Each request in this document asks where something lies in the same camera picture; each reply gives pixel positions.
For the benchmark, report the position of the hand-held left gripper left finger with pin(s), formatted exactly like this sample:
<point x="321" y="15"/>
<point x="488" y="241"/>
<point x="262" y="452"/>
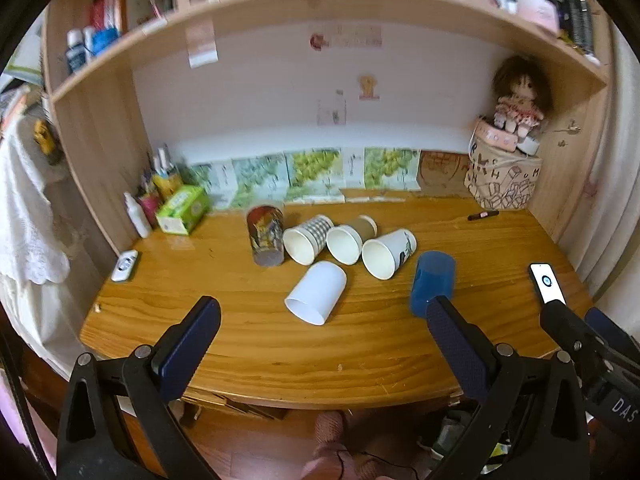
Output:
<point x="192" y="327"/>

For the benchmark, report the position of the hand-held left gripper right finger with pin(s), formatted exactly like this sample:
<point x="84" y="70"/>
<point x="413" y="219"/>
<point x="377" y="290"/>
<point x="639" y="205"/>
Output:
<point x="450" y="332"/>

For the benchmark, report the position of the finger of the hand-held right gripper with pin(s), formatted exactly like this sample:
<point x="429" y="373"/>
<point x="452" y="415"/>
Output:
<point x="575" y="332"/>
<point x="612" y="332"/>

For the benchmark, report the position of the blue plastic cup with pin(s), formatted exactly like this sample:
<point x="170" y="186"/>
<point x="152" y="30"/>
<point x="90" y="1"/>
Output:
<point x="434" y="280"/>

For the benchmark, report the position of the plain white paper cup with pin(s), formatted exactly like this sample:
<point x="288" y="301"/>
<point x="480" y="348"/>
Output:
<point x="320" y="292"/>

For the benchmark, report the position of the white picture-printed paper cup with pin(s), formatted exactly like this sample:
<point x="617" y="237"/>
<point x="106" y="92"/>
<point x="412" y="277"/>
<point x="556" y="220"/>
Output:
<point x="387" y="255"/>

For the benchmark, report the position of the red printed paper cup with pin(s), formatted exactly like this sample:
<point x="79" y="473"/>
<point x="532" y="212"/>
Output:
<point x="265" y="235"/>

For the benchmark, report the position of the brown paper cup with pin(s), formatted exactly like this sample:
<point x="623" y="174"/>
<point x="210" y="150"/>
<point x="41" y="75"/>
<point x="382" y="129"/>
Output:
<point x="350" y="240"/>

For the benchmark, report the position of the checkered paper cup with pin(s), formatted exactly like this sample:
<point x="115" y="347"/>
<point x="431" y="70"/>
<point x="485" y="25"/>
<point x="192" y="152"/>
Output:
<point x="307" y="240"/>

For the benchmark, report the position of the black smartphone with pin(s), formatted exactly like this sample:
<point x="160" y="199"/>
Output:
<point x="547" y="282"/>

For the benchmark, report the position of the small white remote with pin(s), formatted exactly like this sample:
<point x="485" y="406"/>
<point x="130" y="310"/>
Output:
<point x="125" y="266"/>

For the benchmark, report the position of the green tissue box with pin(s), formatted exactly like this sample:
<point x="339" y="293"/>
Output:
<point x="182" y="210"/>

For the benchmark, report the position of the dark marker pen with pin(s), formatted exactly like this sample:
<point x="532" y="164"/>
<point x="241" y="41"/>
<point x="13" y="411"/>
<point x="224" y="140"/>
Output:
<point x="482" y="215"/>

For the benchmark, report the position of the white spray bottle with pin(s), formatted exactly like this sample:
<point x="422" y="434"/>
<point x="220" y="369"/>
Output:
<point x="137" y="217"/>

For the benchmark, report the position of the pink pen holder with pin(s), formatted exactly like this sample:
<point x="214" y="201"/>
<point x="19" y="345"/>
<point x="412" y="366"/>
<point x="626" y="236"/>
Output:
<point x="150" y="207"/>

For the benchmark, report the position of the green landscape card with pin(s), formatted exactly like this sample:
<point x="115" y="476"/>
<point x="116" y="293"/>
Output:
<point x="390" y="167"/>
<point x="212" y="182"/>
<point x="260" y="180"/>
<point x="315" y="172"/>

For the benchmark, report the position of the yellow pen holder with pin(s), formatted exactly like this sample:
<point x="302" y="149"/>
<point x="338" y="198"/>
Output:
<point x="167" y="182"/>

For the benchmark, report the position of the pink fuzzy slipper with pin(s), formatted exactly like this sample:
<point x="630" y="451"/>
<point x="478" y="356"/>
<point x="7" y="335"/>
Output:
<point x="342" y="447"/>

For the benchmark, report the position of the brown drawing card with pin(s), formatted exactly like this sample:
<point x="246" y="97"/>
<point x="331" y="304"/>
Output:
<point x="442" y="172"/>

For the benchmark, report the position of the patterned beige storage box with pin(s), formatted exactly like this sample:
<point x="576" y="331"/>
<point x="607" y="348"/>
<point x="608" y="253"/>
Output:
<point x="502" y="180"/>

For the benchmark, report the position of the narrow white card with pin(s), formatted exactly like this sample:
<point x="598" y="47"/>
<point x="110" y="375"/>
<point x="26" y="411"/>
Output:
<point x="354" y="167"/>

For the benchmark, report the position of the white lace cloth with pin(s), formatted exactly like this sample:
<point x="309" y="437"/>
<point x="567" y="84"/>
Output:
<point x="30" y="220"/>

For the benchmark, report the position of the pink flat box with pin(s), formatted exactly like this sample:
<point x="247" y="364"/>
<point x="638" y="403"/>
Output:
<point x="495" y="136"/>

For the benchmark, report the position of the wooden desk hutch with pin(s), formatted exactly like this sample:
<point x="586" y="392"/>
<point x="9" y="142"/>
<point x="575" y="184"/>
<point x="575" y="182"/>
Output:
<point x="107" y="125"/>

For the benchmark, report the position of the yellow toy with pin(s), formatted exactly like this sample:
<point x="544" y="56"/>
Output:
<point x="44" y="136"/>

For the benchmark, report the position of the brown-haired rag doll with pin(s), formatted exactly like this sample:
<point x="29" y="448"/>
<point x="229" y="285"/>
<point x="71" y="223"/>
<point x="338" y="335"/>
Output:
<point x="520" y="95"/>

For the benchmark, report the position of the yellow bear sticker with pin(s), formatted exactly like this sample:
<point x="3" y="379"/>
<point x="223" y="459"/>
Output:
<point x="368" y="87"/>

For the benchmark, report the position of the pink paper note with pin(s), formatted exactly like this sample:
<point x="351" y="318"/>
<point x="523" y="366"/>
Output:
<point x="201" y="46"/>

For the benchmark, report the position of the blue-capped bottles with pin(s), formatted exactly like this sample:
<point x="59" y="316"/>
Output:
<point x="90" y="45"/>

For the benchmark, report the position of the row of books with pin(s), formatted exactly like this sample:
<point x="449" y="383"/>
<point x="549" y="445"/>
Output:
<point x="550" y="0"/>
<point x="127" y="5"/>

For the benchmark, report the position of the pale wall drawing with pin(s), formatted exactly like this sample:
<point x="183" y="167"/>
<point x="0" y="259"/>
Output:
<point x="331" y="107"/>

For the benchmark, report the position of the pink wall sticker strip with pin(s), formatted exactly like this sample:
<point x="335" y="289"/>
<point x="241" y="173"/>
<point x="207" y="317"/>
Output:
<point x="350" y="37"/>

